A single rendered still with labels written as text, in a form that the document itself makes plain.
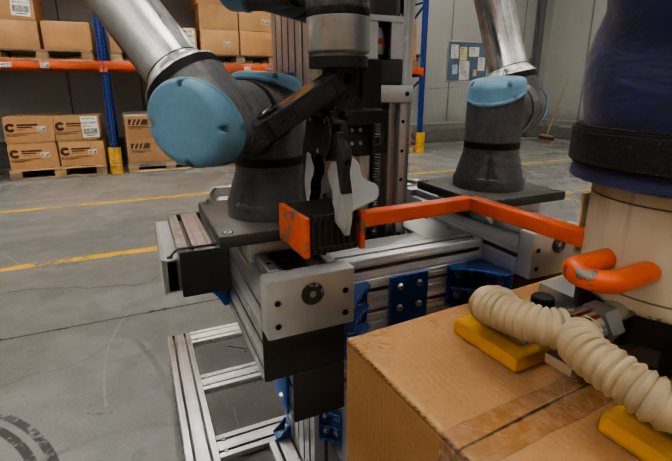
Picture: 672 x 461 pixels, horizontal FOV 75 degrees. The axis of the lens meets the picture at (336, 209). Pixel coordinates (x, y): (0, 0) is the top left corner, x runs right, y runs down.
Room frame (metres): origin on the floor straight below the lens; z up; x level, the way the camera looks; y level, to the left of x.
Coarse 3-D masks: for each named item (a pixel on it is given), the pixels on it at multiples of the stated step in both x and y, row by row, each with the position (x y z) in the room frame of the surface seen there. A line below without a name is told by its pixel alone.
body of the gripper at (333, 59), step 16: (320, 64) 0.53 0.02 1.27; (336, 64) 0.52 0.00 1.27; (352, 64) 0.52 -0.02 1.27; (368, 64) 0.55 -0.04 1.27; (352, 80) 0.55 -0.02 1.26; (368, 80) 0.55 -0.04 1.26; (352, 96) 0.55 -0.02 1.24; (368, 96) 0.55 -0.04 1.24; (320, 112) 0.53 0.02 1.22; (336, 112) 0.52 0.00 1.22; (352, 112) 0.52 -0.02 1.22; (368, 112) 0.53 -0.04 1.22; (384, 112) 0.54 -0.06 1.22; (320, 128) 0.53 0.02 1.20; (336, 128) 0.52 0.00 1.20; (352, 128) 0.53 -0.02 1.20; (368, 128) 0.55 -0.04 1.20; (384, 128) 0.55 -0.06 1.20; (320, 144) 0.53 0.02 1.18; (352, 144) 0.53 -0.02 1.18; (368, 144) 0.55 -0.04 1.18; (384, 144) 0.55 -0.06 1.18
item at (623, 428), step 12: (612, 408) 0.34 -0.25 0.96; (624, 408) 0.34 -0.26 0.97; (600, 420) 0.33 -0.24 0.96; (612, 420) 0.32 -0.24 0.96; (624, 420) 0.32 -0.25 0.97; (636, 420) 0.32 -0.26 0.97; (612, 432) 0.32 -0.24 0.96; (624, 432) 0.31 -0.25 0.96; (636, 432) 0.31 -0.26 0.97; (648, 432) 0.31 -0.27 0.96; (660, 432) 0.31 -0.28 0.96; (624, 444) 0.31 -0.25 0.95; (636, 444) 0.30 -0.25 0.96; (648, 444) 0.30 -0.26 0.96; (660, 444) 0.30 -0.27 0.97; (636, 456) 0.30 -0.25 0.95; (648, 456) 0.29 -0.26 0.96; (660, 456) 0.29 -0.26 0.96
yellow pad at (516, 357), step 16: (544, 304) 0.49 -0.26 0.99; (560, 304) 0.53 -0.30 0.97; (464, 320) 0.49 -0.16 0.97; (464, 336) 0.48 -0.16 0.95; (480, 336) 0.46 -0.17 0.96; (496, 336) 0.46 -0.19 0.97; (496, 352) 0.44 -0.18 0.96; (512, 352) 0.43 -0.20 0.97; (528, 352) 0.43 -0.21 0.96; (544, 352) 0.43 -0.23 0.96; (512, 368) 0.42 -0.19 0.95
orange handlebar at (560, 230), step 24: (384, 216) 0.57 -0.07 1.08; (408, 216) 0.59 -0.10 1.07; (432, 216) 0.62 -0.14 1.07; (504, 216) 0.59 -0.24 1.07; (528, 216) 0.55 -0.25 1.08; (576, 240) 0.49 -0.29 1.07; (576, 264) 0.39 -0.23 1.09; (600, 264) 0.41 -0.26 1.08; (648, 264) 0.39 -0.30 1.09; (600, 288) 0.36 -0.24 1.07; (624, 288) 0.36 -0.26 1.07
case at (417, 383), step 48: (528, 288) 0.63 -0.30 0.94; (384, 336) 0.49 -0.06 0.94; (432, 336) 0.49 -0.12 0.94; (384, 384) 0.41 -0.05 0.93; (432, 384) 0.40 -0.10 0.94; (480, 384) 0.40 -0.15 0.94; (528, 384) 0.40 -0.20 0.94; (576, 384) 0.40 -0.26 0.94; (384, 432) 0.41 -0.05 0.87; (432, 432) 0.34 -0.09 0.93; (480, 432) 0.33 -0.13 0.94; (528, 432) 0.33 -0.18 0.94; (576, 432) 0.33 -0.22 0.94
